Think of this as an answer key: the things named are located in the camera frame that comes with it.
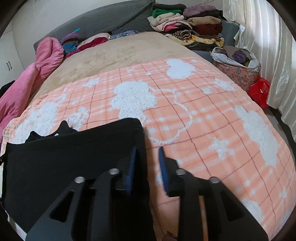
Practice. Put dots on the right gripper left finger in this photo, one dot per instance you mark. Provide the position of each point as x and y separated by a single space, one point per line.
95 209

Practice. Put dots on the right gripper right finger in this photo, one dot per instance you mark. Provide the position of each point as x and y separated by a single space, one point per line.
208 210

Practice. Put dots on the black sweater orange cuffs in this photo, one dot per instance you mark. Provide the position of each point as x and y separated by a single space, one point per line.
36 172

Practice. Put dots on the green and black clothes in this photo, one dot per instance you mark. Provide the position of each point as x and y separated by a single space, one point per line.
5 87

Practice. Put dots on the floral basket with clothes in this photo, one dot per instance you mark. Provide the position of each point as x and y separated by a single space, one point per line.
239 64

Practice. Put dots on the red and cream folded clothes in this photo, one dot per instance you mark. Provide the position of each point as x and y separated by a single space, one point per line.
93 41

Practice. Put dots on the pile of folded clothes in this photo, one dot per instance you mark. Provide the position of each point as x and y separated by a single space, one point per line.
196 27

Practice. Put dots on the right hand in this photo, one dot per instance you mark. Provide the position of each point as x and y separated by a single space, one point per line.
169 237

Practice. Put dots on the peach white plaid blanket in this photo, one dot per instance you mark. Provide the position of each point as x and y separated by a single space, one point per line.
202 119

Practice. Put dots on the red plastic bag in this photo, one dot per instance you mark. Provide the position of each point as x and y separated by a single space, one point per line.
259 92

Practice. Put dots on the white wardrobe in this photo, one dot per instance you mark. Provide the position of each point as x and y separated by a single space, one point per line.
10 64

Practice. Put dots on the pink quilted comforter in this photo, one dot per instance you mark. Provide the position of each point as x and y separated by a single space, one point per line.
49 56

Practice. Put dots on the striped purple blue garment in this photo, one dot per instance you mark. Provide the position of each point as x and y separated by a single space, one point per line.
70 41

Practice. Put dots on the beige fleece bed sheet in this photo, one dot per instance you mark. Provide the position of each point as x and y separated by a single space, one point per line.
113 54

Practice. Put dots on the white curtain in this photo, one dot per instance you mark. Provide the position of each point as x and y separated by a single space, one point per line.
264 33

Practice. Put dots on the grey headboard cushion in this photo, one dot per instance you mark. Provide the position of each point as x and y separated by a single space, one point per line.
115 18

